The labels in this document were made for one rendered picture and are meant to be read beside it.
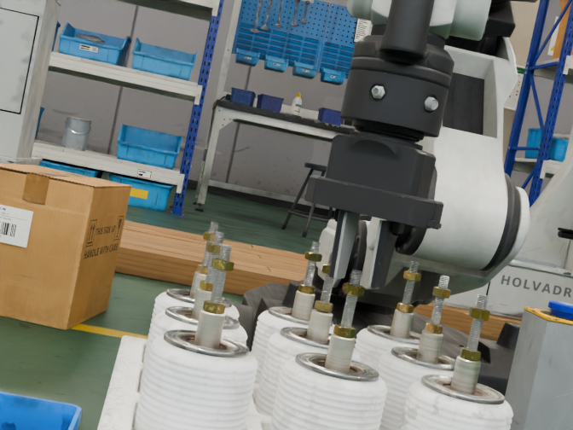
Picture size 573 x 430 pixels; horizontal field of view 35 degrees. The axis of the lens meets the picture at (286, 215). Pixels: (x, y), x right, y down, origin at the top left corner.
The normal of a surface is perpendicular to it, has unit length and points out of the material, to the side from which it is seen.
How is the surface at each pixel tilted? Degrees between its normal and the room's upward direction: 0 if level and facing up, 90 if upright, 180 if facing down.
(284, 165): 90
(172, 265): 90
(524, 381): 90
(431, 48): 46
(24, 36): 90
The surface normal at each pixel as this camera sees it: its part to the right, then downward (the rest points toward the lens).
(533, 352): -0.97, -0.19
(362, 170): -0.43, -0.04
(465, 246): -0.01, 0.60
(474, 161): 0.22, -0.61
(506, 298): 0.12, 0.07
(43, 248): -0.11, 0.03
